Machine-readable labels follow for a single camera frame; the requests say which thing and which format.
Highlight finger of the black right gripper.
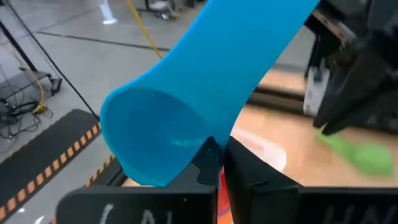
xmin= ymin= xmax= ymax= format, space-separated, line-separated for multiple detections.
xmin=312 ymin=58 xmax=374 ymax=129
xmin=322 ymin=70 xmax=398 ymax=136

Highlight white plastic basket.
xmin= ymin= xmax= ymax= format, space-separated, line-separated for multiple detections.
xmin=231 ymin=126 xmax=287 ymax=172

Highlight black floor cables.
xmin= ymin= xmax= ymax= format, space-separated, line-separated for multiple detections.
xmin=0 ymin=71 xmax=54 ymax=141

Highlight yellow hanging cable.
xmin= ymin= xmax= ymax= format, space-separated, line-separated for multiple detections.
xmin=125 ymin=0 xmax=164 ymax=60

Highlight black mat orange striped edge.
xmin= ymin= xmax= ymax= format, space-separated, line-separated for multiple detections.
xmin=83 ymin=155 xmax=129 ymax=188
xmin=0 ymin=108 xmax=102 ymax=223

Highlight light green measuring cup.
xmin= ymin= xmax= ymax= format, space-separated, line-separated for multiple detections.
xmin=315 ymin=129 xmax=395 ymax=179

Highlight yellow floor cable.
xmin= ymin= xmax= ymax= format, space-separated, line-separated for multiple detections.
xmin=26 ymin=68 xmax=48 ymax=115

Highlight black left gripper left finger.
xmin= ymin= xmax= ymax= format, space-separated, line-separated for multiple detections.
xmin=167 ymin=136 xmax=224 ymax=224

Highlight black stand base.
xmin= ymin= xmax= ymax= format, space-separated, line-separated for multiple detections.
xmin=0 ymin=19 xmax=63 ymax=105

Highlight grey rolling chair base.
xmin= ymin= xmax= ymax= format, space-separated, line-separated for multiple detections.
xmin=136 ymin=0 xmax=178 ymax=21

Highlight red-orange measuring cup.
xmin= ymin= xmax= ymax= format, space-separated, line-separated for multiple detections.
xmin=216 ymin=167 xmax=234 ymax=224

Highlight white stand leg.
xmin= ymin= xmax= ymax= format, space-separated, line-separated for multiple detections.
xmin=98 ymin=0 xmax=119 ymax=26

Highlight teal measuring cup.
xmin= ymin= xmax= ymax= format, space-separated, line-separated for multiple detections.
xmin=99 ymin=0 xmax=321 ymax=187

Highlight black metal table frame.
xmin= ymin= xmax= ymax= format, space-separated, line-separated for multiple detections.
xmin=247 ymin=40 xmax=321 ymax=115

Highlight black hanging cable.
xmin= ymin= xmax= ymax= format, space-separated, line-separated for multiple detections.
xmin=2 ymin=0 xmax=101 ymax=121

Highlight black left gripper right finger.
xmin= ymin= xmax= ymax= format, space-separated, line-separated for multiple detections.
xmin=223 ymin=136 xmax=300 ymax=224

